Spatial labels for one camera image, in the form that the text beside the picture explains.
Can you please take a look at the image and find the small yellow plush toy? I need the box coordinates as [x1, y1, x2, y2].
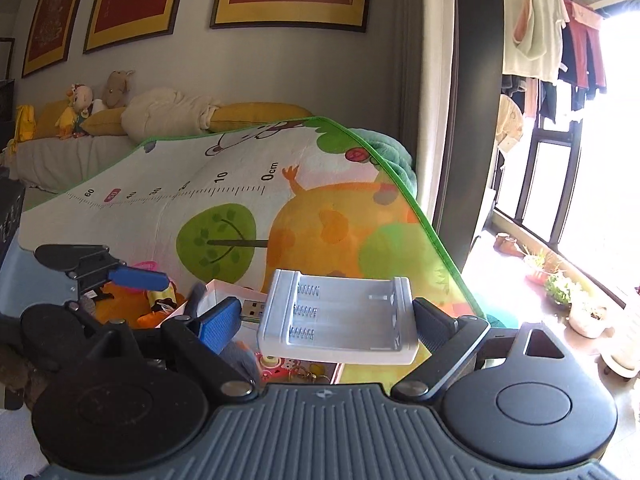
[12, 105, 36, 153]

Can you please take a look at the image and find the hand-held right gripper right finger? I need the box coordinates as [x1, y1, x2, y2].
[391, 298, 571, 401]

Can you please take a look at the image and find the white battery charger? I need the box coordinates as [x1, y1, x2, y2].
[239, 269, 420, 367]

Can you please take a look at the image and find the cream plush bolster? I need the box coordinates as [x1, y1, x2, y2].
[121, 87, 221, 142]

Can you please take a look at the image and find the pink cardboard box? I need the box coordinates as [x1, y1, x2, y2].
[150, 279, 346, 386]

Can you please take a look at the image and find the brown clay pot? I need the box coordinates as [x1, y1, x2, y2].
[494, 232, 523, 258]

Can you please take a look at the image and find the mustard cushion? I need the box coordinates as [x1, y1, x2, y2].
[32, 100, 71, 138]

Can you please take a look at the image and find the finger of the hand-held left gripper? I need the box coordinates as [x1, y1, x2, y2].
[184, 282, 208, 323]
[67, 250, 169, 292]

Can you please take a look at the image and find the small green potted plant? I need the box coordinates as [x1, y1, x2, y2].
[545, 272, 586, 306]

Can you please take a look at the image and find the white plant pot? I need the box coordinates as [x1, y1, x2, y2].
[570, 292, 608, 338]

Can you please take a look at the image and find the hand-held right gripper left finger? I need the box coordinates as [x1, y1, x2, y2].
[95, 296, 256, 402]

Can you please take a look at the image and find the grey sofa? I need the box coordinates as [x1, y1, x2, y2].
[10, 135, 138, 196]

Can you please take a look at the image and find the green fuzzy blanket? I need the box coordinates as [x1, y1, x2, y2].
[350, 127, 418, 196]

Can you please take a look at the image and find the grey curtain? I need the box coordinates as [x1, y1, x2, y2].
[395, 0, 461, 231]

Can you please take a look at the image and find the printed cartoon play mat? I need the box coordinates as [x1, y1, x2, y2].
[22, 116, 488, 386]

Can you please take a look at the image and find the black window frame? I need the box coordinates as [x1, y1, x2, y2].
[492, 120, 626, 311]

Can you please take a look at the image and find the yellow duck plush doll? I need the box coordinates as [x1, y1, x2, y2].
[55, 82, 96, 140]

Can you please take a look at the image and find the long yellow pillow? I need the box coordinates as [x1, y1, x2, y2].
[210, 102, 315, 133]

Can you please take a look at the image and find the small cartoon girl doll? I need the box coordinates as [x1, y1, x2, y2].
[150, 290, 178, 322]

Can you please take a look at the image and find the brown bunny plush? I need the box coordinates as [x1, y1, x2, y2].
[102, 70, 136, 108]

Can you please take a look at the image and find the pink cartoon toy camera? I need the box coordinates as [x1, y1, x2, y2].
[252, 351, 333, 385]

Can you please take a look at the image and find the dark cabinet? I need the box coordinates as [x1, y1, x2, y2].
[0, 77, 26, 261]

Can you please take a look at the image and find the hanging white shirt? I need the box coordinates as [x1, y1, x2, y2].
[502, 0, 571, 81]

